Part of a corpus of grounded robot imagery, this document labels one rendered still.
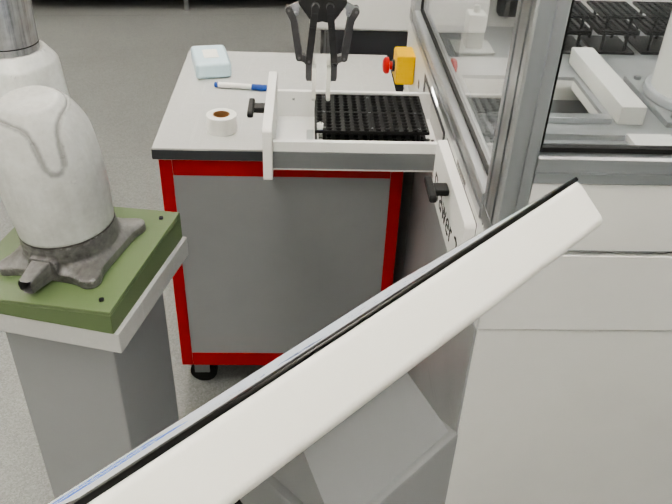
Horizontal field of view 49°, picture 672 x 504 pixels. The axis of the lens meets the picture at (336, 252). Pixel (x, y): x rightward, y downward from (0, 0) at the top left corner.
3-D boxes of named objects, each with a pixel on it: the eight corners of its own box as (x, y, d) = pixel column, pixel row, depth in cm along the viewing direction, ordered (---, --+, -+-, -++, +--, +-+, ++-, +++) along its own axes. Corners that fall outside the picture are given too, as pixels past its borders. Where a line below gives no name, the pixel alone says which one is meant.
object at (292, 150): (273, 170, 141) (272, 141, 138) (277, 114, 162) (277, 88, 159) (478, 173, 143) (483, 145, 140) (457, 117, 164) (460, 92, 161)
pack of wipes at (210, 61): (232, 78, 198) (231, 62, 195) (196, 80, 195) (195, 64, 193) (225, 58, 209) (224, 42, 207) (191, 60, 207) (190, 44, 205)
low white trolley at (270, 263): (180, 390, 207) (150, 147, 163) (206, 261, 257) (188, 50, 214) (386, 391, 209) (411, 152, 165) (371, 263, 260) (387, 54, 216)
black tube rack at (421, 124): (314, 160, 145) (315, 130, 141) (314, 121, 159) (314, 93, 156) (426, 161, 146) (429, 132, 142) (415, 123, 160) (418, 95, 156)
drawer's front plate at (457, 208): (455, 283, 116) (464, 224, 110) (430, 190, 140) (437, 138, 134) (466, 283, 116) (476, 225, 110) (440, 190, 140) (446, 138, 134)
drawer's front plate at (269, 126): (263, 181, 141) (262, 129, 134) (270, 117, 165) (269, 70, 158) (272, 181, 141) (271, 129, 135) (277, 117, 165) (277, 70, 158)
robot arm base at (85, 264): (-21, 289, 116) (-33, 261, 112) (58, 213, 133) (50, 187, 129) (81, 306, 111) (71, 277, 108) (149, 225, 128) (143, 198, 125)
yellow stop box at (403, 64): (392, 85, 177) (394, 56, 173) (389, 74, 183) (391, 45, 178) (413, 85, 177) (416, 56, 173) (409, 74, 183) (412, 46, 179)
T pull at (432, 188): (429, 204, 120) (430, 197, 120) (423, 181, 127) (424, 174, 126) (451, 204, 121) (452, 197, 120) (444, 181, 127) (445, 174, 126)
